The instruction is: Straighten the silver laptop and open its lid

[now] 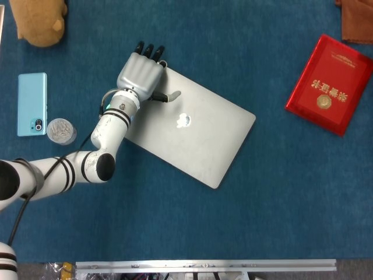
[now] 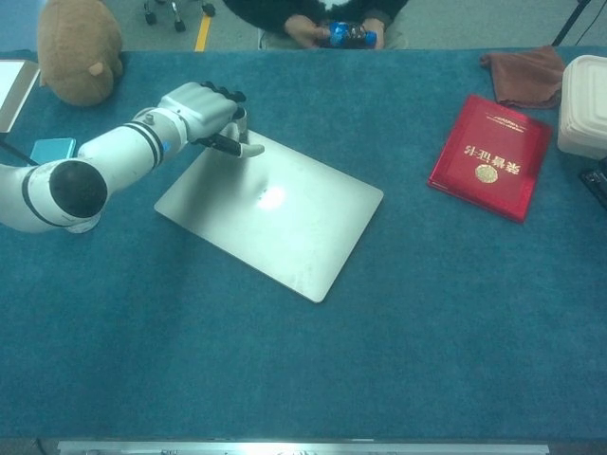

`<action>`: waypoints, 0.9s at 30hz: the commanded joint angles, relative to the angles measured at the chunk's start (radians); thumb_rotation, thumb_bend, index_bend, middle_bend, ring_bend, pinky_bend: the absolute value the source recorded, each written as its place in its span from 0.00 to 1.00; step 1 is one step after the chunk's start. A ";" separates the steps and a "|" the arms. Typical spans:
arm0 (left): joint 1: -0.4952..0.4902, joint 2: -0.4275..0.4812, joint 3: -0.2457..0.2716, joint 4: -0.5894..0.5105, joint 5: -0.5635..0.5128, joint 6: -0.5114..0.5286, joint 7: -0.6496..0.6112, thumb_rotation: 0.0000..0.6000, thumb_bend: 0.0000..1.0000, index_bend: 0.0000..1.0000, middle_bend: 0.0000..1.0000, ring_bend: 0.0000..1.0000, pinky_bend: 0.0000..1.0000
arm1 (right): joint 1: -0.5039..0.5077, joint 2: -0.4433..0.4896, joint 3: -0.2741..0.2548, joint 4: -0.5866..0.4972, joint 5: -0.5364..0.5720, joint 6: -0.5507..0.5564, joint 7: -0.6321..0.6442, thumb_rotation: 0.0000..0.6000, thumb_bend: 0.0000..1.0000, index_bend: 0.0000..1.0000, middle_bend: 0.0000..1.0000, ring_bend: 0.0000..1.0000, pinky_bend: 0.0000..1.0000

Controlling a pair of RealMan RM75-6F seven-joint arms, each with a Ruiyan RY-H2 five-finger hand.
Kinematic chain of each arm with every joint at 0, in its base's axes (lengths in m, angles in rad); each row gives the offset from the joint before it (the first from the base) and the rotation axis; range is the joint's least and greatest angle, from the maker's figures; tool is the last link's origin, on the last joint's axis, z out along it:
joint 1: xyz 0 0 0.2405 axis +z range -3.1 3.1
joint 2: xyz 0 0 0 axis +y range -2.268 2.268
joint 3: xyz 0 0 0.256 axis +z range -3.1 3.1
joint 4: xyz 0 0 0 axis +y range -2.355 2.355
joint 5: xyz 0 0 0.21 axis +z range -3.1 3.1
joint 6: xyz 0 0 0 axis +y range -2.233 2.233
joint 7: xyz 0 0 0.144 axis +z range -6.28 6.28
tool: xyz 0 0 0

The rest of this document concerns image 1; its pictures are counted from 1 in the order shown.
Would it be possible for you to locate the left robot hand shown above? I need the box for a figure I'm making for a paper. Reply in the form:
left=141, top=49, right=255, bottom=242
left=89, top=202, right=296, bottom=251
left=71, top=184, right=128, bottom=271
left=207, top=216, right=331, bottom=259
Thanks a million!
left=116, top=41, right=182, bottom=103

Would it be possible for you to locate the silver laptop with apple logo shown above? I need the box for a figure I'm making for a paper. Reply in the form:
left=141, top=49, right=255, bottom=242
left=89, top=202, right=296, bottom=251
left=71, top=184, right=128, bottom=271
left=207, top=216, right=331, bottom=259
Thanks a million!
left=124, top=65, right=257, bottom=190

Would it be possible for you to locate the clear round plastic jar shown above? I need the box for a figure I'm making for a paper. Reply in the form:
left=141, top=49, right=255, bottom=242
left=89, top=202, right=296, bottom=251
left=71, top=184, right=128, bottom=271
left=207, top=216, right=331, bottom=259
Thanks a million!
left=47, top=117, right=78, bottom=146

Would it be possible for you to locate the light blue smartphone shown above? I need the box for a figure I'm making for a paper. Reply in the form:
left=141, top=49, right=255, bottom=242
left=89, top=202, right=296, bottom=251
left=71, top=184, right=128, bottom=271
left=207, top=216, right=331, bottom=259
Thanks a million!
left=16, top=72, right=48, bottom=137

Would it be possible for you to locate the brown plush toy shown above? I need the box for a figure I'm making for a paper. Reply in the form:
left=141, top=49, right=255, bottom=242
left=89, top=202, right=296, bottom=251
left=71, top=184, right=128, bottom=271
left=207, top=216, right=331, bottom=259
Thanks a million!
left=8, top=0, right=68, bottom=48

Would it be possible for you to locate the red certificate folder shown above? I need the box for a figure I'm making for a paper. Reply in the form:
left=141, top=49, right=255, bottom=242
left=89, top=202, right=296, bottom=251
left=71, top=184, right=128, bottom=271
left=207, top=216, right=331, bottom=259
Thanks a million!
left=284, top=34, right=373, bottom=137

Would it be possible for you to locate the clear bag with yellow content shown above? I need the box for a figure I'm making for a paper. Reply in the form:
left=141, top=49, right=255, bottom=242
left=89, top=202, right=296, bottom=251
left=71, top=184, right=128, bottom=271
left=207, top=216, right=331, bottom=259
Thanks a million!
left=40, top=261, right=77, bottom=280

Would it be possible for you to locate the brown cloth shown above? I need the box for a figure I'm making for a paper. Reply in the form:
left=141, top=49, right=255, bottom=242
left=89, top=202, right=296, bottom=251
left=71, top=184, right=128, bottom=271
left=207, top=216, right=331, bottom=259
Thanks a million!
left=334, top=0, right=373, bottom=45

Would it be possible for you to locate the white board with metal frame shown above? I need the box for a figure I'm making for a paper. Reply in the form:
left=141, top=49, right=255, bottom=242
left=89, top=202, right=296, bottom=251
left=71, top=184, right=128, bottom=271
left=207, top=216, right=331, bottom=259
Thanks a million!
left=0, top=5, right=6, bottom=49

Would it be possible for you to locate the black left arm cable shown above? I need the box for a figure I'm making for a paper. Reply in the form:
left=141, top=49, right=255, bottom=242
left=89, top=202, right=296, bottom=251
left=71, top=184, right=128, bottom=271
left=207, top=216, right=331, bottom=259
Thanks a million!
left=6, top=90, right=116, bottom=246

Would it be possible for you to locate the aluminium rail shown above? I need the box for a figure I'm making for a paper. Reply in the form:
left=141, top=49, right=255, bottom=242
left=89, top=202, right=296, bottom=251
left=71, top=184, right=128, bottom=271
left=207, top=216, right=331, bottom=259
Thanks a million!
left=75, top=258, right=337, bottom=274

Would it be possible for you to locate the cable bundle under rail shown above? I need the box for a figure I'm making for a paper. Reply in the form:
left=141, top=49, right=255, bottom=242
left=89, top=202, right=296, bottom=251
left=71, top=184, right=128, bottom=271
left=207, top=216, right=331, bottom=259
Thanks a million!
left=121, top=271, right=254, bottom=280

